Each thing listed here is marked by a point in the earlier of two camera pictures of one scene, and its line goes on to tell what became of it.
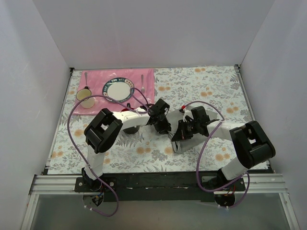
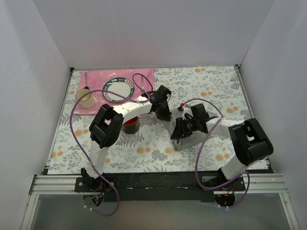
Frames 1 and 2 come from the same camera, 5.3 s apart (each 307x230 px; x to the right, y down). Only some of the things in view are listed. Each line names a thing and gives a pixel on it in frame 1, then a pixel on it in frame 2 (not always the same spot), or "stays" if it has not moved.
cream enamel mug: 88,102 stays
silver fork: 142,88 stays
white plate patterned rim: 118,88 stays
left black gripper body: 162,125 to 163,112
